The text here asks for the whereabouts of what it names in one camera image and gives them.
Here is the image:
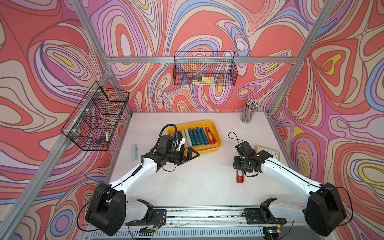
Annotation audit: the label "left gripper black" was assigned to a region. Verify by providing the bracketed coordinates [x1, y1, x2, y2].
[164, 147, 199, 166]

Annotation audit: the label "light green pliers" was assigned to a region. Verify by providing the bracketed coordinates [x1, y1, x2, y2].
[185, 129, 193, 147]

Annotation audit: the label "teal pliers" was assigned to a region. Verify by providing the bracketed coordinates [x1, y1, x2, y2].
[192, 129, 202, 146]
[200, 128, 210, 145]
[196, 128, 205, 146]
[188, 129, 197, 146]

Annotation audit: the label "red pliers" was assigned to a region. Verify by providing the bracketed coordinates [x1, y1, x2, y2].
[236, 170, 245, 184]
[205, 127, 217, 145]

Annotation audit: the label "yellow plastic storage tray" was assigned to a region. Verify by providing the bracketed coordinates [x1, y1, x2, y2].
[176, 120, 222, 155]

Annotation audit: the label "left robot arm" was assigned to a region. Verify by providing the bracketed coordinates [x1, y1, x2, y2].
[85, 135, 200, 236]

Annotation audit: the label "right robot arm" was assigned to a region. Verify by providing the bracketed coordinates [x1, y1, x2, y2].
[233, 141, 347, 237]

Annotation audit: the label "yellow alarm clock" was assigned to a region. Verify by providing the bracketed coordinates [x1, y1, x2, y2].
[256, 145, 281, 161]

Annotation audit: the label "light blue small object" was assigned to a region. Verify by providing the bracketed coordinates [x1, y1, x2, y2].
[131, 145, 137, 162]

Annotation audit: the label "pencil holder cup with pencils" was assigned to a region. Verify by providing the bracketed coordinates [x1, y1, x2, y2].
[241, 99, 259, 124]

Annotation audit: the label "yellow item in back basket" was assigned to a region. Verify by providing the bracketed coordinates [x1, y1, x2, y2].
[191, 77, 215, 86]

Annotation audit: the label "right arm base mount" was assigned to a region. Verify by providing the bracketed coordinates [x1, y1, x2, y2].
[241, 208, 287, 226]

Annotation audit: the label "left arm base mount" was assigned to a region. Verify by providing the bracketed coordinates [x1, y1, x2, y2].
[125, 209, 167, 227]

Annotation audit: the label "black wire basket left wall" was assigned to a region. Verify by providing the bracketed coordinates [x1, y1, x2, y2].
[61, 82, 130, 151]

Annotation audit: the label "black wire basket wall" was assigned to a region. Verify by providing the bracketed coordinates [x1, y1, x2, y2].
[61, 82, 130, 151]
[173, 50, 239, 86]

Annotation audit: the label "black wire basket back wall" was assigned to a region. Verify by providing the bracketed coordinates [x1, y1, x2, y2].
[173, 50, 239, 86]

